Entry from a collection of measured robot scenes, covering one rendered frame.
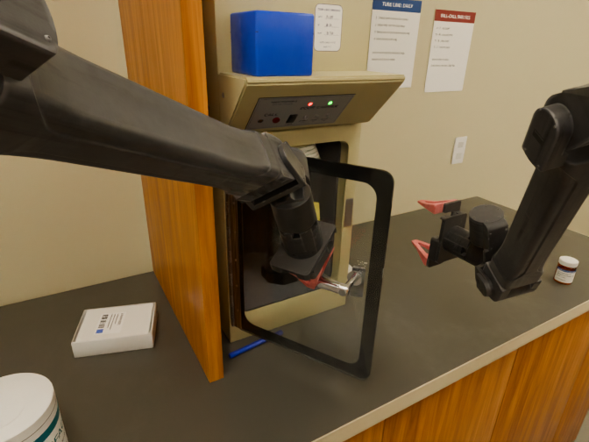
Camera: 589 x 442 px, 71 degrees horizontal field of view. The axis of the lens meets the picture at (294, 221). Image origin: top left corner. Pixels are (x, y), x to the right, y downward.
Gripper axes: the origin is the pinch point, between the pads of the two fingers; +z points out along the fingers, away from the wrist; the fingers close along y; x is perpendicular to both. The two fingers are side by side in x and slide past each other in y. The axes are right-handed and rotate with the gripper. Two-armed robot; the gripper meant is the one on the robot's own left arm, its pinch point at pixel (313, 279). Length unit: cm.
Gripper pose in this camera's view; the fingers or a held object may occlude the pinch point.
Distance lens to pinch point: 68.5
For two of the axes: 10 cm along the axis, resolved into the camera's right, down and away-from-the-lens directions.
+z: 1.9, 6.8, 7.1
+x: 8.7, 2.2, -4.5
